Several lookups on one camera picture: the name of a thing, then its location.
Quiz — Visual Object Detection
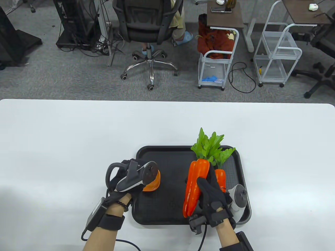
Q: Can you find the person's right hand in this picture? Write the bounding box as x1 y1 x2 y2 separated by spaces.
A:
196 164 234 228

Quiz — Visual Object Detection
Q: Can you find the person's left hand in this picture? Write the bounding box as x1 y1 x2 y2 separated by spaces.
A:
106 158 147 207

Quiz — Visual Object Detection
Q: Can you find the orange toy carrot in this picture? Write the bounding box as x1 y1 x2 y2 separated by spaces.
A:
187 132 225 217
213 148 236 193
183 128 210 218

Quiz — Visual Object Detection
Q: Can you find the black right forearm sensor box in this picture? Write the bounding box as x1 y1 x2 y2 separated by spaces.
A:
236 231 254 251

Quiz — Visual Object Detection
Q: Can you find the person's left forearm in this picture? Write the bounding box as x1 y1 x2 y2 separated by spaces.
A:
82 195 131 251

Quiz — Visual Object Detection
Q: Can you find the person's right forearm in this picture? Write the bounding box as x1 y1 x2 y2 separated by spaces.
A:
215 220 254 251

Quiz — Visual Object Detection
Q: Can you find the black left forearm sensor box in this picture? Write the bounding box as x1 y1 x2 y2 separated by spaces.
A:
86 197 125 232

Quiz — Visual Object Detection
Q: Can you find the grey left hand controller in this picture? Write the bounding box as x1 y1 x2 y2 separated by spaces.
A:
105 160 159 192

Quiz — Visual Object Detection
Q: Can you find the orange bowl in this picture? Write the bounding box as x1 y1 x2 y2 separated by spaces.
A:
141 169 161 192

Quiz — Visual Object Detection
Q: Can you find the black plastic tray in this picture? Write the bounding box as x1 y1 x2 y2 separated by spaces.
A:
132 145 252 226

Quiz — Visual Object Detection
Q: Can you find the white cart with bag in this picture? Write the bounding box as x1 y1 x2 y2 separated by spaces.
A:
198 26 240 91

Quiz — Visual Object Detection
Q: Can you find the red bag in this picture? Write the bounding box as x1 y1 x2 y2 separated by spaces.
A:
197 13 235 60

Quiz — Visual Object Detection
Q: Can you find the black mesh office chair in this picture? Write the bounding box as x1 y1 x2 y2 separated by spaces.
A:
112 0 183 91

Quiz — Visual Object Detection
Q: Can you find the small brown desk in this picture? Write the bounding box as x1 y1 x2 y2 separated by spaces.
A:
207 0 255 53

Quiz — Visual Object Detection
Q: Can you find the black computer stand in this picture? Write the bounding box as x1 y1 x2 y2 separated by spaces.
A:
53 0 110 56

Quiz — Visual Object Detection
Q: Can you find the black floor stand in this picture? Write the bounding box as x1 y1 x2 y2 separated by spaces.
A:
0 7 43 70

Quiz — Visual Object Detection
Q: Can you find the dark office chair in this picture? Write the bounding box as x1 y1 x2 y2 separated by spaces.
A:
291 5 335 99

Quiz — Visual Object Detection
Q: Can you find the large brown desk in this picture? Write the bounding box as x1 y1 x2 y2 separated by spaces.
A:
283 0 335 26

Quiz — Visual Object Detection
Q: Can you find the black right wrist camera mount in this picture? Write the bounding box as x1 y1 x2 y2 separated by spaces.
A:
188 214 210 235

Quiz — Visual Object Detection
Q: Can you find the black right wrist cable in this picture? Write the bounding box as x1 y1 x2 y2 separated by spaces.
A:
198 225 208 251

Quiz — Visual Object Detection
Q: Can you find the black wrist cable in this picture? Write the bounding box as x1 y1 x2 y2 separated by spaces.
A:
81 227 143 251
198 225 208 251

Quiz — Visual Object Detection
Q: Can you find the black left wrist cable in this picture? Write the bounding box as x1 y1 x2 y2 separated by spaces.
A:
81 227 143 251

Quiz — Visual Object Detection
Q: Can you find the black floor cable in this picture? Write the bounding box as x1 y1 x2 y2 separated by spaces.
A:
228 62 257 94

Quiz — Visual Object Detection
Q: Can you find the empty white wire cart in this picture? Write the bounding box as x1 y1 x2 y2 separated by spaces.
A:
253 0 303 88

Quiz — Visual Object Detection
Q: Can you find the white metal frame leg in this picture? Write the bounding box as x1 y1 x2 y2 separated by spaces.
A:
94 0 114 66

